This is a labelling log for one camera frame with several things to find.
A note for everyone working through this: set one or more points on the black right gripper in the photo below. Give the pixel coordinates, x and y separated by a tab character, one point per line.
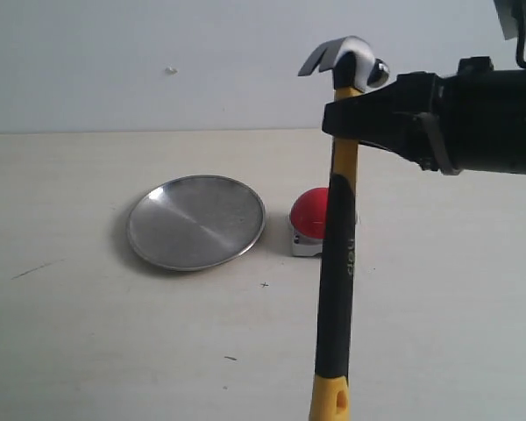
374	118

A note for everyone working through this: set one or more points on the yellow black claw hammer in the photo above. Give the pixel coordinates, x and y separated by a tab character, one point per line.
354	68

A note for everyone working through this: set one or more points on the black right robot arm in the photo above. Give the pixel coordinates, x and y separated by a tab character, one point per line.
473	120

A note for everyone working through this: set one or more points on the red dome push button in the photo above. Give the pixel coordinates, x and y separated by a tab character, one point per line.
308	217

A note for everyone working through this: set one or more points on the round stainless steel plate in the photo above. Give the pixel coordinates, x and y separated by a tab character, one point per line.
195	222

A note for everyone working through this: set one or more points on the small white wall hook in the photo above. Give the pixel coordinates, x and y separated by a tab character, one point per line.
171	70

